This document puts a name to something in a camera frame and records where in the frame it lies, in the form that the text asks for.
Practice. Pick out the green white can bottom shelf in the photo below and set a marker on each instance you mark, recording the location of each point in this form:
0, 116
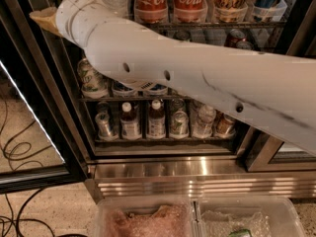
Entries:
179, 127

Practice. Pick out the green can in bin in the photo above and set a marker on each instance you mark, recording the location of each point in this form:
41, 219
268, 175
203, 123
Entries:
241, 233

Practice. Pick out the clear plastic bin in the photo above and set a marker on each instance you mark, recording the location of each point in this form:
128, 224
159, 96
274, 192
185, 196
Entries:
151, 216
263, 216

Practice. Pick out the right coca-cola bottle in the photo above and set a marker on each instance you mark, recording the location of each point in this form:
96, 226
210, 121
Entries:
187, 10

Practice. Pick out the front white green soda can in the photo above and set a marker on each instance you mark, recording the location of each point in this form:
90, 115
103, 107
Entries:
92, 81

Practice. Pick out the stainless steel fridge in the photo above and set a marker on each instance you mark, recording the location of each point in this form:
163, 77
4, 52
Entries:
248, 162

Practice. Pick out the left coca-cola bottle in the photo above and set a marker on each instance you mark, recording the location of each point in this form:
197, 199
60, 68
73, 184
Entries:
151, 11

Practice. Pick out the tea bottle white cap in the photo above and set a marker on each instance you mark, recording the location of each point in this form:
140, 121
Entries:
130, 127
156, 120

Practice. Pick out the right clear plastic bin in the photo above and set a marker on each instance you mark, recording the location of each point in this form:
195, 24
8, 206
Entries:
263, 216

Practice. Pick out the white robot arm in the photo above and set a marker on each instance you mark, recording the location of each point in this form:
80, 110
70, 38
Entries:
273, 93

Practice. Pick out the clear water bottle bottom shelf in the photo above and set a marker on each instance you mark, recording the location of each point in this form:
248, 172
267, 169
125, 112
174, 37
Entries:
203, 125

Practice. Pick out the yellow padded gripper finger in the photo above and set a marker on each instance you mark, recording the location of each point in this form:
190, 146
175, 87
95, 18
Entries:
46, 19

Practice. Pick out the left tea bottle white cap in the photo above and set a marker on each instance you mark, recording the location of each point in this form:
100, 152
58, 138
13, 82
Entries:
130, 127

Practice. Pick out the right tea bottle white cap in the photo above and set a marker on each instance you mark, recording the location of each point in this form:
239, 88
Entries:
156, 120

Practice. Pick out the pepsi can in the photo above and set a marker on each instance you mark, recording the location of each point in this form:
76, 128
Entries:
157, 88
120, 87

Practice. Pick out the bronze can bottom shelf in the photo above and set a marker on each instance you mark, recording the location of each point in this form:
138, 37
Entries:
225, 126

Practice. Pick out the silver can bottom shelf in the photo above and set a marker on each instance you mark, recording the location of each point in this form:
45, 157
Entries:
104, 124

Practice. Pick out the blue orange tall can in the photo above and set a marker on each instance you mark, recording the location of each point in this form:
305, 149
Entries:
263, 8

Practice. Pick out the left clear plastic bin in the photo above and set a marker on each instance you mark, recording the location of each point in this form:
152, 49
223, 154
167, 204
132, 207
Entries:
151, 216

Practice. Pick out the front left pepsi can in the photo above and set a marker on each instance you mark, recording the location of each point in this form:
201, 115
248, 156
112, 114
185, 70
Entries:
120, 87

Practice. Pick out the open glass fridge door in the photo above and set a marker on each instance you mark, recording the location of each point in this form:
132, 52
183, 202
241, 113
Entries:
37, 149

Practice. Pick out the front right pepsi can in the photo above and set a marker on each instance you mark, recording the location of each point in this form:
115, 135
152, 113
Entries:
157, 88

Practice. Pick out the coca-cola bottle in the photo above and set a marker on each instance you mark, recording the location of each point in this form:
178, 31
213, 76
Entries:
187, 10
151, 11

